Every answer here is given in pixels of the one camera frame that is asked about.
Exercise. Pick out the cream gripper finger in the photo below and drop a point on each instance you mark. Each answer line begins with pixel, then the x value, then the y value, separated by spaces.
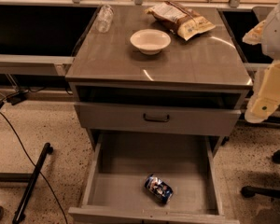
pixel 253 37
pixel 266 94

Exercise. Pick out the blue pepsi can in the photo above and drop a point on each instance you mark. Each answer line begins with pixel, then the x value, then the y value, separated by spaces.
pixel 158 188

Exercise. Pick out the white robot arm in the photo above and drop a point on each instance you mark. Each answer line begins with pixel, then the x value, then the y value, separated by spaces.
pixel 270 40

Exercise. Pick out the grey drawer cabinet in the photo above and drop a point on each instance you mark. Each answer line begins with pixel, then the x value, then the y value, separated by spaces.
pixel 203 72

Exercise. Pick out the open middle drawer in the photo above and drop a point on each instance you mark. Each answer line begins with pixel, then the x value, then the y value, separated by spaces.
pixel 115 192

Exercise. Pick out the chip bag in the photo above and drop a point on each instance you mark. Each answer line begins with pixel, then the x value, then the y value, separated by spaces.
pixel 180 20

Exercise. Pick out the white bowl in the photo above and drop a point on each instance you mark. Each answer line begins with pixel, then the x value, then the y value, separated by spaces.
pixel 150 41

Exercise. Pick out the clear plastic bottle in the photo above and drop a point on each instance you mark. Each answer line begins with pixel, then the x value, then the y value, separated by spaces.
pixel 104 18

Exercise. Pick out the black stand leg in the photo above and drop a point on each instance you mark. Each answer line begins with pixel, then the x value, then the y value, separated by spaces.
pixel 19 214

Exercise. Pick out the top drawer with handle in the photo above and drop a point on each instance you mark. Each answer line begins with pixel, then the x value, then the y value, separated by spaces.
pixel 157 119

